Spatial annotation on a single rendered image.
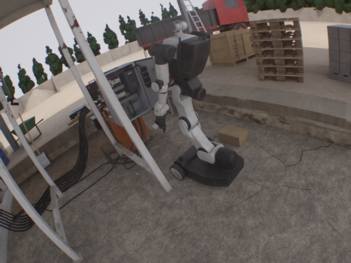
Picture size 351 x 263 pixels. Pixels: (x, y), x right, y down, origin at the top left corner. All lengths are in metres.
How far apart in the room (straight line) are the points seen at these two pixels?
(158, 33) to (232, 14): 4.42
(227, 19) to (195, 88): 9.84
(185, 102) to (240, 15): 10.23
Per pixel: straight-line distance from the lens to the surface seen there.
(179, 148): 2.40
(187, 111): 1.59
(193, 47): 1.19
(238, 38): 4.57
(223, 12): 11.08
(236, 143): 2.19
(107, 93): 1.48
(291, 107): 2.30
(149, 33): 10.15
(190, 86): 1.38
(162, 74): 1.25
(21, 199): 1.65
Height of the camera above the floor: 1.38
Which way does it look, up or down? 29 degrees down
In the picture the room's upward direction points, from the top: 19 degrees counter-clockwise
